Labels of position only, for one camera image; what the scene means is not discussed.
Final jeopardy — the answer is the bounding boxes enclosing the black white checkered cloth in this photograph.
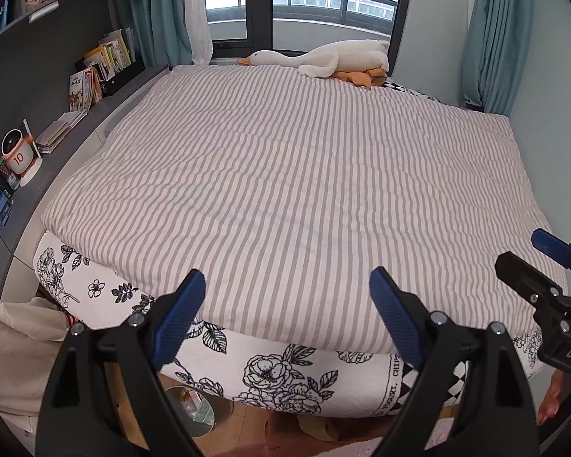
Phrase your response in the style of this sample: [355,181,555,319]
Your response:
[400,359,472,407]
[381,78,443,104]

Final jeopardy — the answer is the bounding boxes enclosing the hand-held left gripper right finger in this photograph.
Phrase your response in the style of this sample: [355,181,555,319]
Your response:
[368,267,538,457]

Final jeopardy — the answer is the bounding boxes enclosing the dark framed window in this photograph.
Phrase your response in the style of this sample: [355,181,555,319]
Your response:
[202,0,415,65]

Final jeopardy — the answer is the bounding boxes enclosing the white goose plush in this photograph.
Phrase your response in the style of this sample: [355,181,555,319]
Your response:
[238,39,391,89]

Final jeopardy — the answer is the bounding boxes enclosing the row of upright books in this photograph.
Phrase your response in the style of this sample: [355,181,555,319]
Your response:
[83,29,136,81]

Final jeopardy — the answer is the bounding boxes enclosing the grey striped blanket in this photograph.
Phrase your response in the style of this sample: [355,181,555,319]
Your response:
[40,64,569,355]

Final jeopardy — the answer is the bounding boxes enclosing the leaning picture books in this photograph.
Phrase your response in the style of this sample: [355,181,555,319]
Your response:
[68,67,103,112]

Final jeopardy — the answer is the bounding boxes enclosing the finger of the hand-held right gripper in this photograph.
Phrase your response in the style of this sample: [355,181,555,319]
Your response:
[495,251,565,306]
[531,228,571,296]

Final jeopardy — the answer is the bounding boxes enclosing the pale green sachet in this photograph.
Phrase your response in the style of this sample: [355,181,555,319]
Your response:
[193,401,216,424]

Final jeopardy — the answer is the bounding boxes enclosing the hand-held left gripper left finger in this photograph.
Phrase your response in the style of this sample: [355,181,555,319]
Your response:
[35,269,206,457]

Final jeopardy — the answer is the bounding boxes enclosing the black book holder box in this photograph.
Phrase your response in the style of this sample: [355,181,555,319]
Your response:
[73,59,146,96]

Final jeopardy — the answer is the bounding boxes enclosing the white sheer curtain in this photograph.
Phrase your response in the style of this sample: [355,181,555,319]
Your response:
[183,0,215,65]

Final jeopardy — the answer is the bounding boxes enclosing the white floral bedsheet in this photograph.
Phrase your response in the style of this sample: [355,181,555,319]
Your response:
[32,231,543,420]

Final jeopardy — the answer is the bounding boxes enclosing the flat stack of booklets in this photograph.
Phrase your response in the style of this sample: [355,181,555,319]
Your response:
[35,109,89,153]

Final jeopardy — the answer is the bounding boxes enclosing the round metal trash bin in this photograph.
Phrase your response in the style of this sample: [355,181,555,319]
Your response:
[164,385,234,439]

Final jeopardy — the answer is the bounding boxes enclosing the white jacket with red stripes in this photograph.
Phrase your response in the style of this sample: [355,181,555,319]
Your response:
[0,297,77,434]

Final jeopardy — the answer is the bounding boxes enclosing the grey wall shelf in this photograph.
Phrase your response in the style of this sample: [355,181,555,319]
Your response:
[0,0,169,305]

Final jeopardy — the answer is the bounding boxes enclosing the person's right hand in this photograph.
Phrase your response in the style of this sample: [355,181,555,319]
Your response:
[538,370,569,425]

